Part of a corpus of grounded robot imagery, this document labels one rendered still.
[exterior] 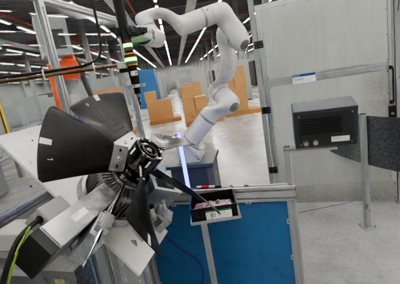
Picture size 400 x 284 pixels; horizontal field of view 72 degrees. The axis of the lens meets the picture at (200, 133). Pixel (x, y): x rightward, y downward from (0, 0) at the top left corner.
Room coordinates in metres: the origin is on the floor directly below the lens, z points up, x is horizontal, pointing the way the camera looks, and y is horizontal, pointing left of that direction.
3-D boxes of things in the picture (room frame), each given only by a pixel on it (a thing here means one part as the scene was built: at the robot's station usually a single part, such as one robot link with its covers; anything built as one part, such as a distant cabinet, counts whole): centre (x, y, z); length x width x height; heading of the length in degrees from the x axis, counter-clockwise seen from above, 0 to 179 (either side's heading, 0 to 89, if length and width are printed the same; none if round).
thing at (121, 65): (1.07, 0.22, 1.50); 0.09 x 0.07 x 0.10; 108
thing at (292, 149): (1.24, -0.50, 1.04); 0.24 x 0.03 x 0.03; 73
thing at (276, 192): (1.39, 0.01, 0.82); 0.90 x 0.04 x 0.08; 73
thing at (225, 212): (1.21, -0.01, 0.85); 0.22 x 0.17 x 0.07; 88
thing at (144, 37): (1.18, 0.18, 1.66); 0.11 x 0.10 x 0.07; 164
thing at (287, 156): (1.27, -0.40, 0.96); 0.03 x 0.03 x 0.20; 73
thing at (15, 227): (1.06, 0.82, 0.92); 0.17 x 0.16 x 0.11; 73
